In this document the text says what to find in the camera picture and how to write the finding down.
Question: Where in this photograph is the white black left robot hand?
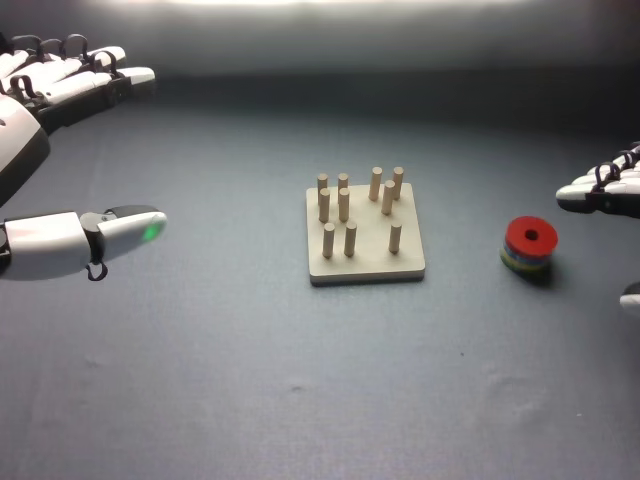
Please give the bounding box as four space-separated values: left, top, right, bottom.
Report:
0 33 169 283

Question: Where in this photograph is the grey table cloth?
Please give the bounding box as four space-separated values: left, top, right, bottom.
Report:
0 74 640 480

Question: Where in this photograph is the wooden peg board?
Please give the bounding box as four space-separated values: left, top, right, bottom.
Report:
305 166 427 287

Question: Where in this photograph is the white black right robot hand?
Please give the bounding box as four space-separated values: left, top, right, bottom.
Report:
555 141 640 317

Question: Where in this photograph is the stack of coloured rings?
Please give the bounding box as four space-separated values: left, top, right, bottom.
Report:
498 215 559 277

